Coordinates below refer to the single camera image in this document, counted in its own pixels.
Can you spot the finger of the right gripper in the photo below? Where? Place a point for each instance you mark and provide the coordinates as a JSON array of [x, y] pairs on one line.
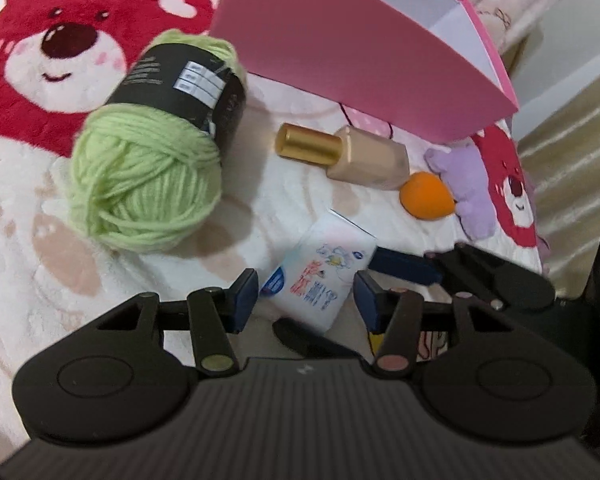
[[407, 267]]

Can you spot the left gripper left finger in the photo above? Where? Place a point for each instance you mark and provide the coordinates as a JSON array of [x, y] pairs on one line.
[[214, 313]]

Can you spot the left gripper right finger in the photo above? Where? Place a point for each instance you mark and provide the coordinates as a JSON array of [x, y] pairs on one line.
[[396, 315]]

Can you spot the small white tissue pack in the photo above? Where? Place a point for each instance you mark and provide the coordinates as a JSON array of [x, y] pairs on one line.
[[315, 277]]

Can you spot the green yarn ball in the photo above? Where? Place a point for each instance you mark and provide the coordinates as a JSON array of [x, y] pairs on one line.
[[146, 168]]

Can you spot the foundation bottle gold cap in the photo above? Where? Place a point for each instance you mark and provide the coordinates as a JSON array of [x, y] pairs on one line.
[[349, 155]]

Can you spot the orange makeup sponge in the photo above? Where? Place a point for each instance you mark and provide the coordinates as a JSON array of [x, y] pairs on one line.
[[426, 197]]

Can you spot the purple plush toy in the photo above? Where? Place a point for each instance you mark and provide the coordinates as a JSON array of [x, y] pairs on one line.
[[462, 171]]

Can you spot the pink cardboard box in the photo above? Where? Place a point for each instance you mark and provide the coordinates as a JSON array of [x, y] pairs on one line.
[[428, 67]]

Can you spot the white red bear blanket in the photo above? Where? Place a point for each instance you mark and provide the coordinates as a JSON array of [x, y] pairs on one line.
[[59, 61]]

